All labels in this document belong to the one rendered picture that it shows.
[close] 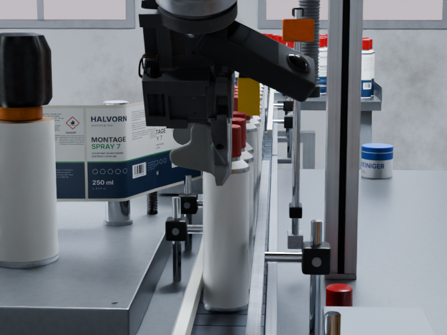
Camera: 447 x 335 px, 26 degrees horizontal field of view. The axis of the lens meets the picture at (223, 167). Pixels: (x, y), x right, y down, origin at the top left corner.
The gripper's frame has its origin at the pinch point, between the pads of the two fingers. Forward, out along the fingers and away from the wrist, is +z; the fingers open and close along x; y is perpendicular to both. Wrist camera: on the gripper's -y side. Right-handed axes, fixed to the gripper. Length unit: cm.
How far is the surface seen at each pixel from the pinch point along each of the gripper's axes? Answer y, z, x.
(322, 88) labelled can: -21, 139, -212
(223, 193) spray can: 0.7, 5.4, -3.1
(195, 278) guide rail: 3.8, 14.9, 0.4
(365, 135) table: -36, 143, -191
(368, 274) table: -18.4, 38.3, -23.2
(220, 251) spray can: 0.9, 11.0, 0.1
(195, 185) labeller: 9, 47, -53
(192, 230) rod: 6.5, 29.1, -22.2
